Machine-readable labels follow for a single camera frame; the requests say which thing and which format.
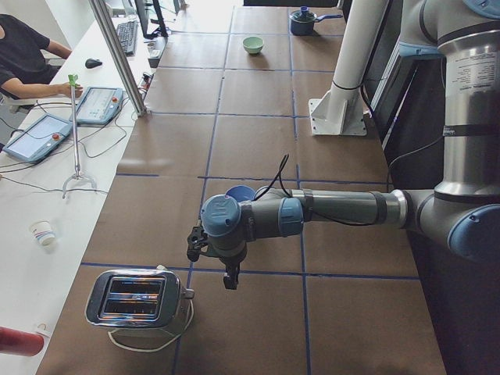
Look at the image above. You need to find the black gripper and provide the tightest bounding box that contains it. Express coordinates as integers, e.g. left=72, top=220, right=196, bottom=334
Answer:
left=220, top=245, right=247, bottom=290

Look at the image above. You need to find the blue bowl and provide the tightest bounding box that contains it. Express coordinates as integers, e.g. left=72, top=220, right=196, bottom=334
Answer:
left=225, top=185, right=255, bottom=202

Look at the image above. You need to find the green bowl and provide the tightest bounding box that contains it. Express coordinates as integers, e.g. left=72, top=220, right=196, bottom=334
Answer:
left=242, top=36, right=264, bottom=55

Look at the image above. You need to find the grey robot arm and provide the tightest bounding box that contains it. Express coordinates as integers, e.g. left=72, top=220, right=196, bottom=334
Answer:
left=187, top=1, right=499, bottom=289

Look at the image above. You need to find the silver white toaster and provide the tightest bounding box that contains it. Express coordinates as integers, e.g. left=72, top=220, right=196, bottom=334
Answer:
left=85, top=268, right=195, bottom=338

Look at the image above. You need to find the paper cup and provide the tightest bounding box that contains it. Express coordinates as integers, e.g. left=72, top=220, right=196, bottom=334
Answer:
left=29, top=220, right=55, bottom=246

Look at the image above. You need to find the white mounting pole with base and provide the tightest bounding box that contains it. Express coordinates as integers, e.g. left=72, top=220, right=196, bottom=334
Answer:
left=309, top=0, right=389, bottom=136

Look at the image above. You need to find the far teach pendant tablet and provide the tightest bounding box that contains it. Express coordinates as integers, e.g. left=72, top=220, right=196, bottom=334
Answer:
left=77, top=87, right=123, bottom=127

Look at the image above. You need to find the teach pendant tablet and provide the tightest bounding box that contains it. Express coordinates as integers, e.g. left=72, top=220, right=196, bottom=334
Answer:
left=3, top=113, right=73, bottom=163
left=77, top=87, right=123, bottom=127

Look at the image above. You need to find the red cylinder bottle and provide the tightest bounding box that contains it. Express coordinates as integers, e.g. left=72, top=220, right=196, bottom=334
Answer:
left=1, top=327, right=45, bottom=356

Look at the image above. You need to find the near teach pendant tablet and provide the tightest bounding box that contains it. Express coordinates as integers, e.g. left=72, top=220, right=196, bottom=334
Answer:
left=3, top=113, right=73, bottom=163

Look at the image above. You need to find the black computer mouse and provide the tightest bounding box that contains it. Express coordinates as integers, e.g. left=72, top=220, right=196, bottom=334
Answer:
left=85, top=59, right=102, bottom=69

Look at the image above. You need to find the blue saucepan with lid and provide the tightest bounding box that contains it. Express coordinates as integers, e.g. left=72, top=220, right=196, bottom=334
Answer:
left=289, top=6, right=343, bottom=36

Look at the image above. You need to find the black keyboard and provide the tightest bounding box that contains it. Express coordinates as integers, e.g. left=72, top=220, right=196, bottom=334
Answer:
left=116, top=21, right=138, bottom=56

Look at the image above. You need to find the black computer monitor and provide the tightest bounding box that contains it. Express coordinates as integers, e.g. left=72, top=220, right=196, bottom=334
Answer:
left=134, top=0, right=168, bottom=40

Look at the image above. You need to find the seated person in black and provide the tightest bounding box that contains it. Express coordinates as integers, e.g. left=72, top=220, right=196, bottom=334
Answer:
left=1, top=14, right=72, bottom=99

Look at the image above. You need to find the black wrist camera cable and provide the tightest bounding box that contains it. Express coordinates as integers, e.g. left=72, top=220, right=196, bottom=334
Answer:
left=253, top=154, right=376, bottom=226

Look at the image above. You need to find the white toaster power cord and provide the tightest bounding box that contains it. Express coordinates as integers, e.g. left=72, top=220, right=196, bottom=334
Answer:
left=107, top=300, right=195, bottom=353

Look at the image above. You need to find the aluminium frame post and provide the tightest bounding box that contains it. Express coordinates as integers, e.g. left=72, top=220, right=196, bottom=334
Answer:
left=89, top=0, right=146, bottom=117

